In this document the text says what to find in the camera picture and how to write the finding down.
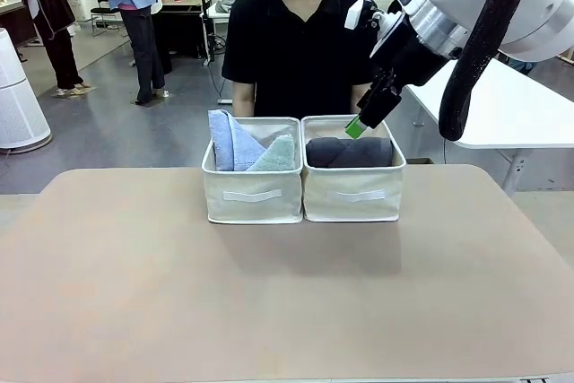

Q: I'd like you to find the dark grey towel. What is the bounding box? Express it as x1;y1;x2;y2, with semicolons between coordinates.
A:
305;136;395;168

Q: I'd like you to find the blue fabric item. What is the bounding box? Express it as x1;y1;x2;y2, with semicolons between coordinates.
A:
509;57;538;75

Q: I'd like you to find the bystander in black coat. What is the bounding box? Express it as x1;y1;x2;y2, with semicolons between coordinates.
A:
12;0;93;98

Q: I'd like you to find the blue triangle-folded towel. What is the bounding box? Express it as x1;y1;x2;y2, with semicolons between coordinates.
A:
207;109;266;172

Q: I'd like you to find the black cable hose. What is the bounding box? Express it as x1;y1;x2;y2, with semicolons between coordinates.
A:
438;0;552;142

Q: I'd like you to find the white cylindrical air purifier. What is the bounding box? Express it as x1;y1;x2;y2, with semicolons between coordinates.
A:
0;26;52;151

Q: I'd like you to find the black tripod stand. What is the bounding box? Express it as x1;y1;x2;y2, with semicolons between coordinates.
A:
192;0;225;65

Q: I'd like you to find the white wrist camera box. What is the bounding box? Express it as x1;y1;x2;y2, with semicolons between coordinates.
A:
344;0;367;30

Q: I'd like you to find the light green triangle-folded towel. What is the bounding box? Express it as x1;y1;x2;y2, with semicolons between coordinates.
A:
246;134;297;172

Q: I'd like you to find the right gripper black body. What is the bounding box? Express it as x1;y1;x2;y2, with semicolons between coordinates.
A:
368;14;452;88

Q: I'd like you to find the brown background desk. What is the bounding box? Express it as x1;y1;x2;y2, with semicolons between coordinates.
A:
159;0;203;14

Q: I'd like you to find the white side table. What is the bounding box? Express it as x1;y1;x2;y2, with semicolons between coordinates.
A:
398;57;574;196

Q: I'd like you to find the person in black shirt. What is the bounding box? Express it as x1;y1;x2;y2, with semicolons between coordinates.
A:
222;0;376;118

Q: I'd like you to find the cream fabric storage box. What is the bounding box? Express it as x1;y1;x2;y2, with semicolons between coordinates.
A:
200;116;304;225
299;113;407;223

